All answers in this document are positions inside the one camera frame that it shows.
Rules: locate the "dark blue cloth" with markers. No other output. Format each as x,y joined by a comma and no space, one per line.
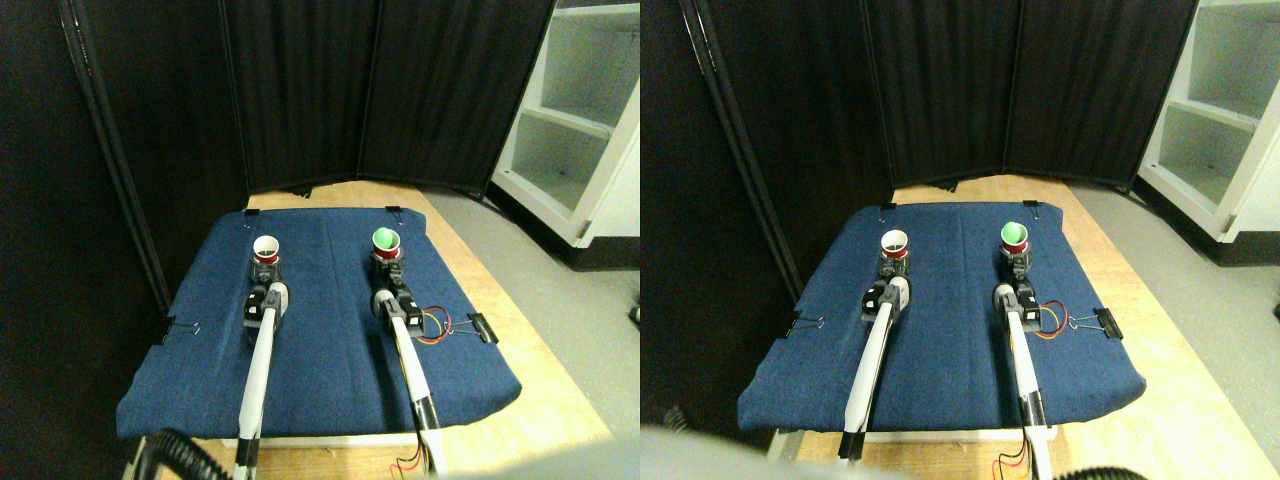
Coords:
950,360
330,360

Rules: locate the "curtain stand pole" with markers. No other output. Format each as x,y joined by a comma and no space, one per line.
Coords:
110,150
730,110

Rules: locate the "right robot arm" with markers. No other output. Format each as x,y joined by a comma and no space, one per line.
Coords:
408,360
1022,370

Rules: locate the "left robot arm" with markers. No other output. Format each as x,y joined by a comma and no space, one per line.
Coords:
872,370
258,380

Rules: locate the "green ball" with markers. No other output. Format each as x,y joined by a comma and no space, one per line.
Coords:
386,238
1014,233

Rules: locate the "white shelf unit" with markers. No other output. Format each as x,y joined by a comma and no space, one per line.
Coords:
1250,190
605,200

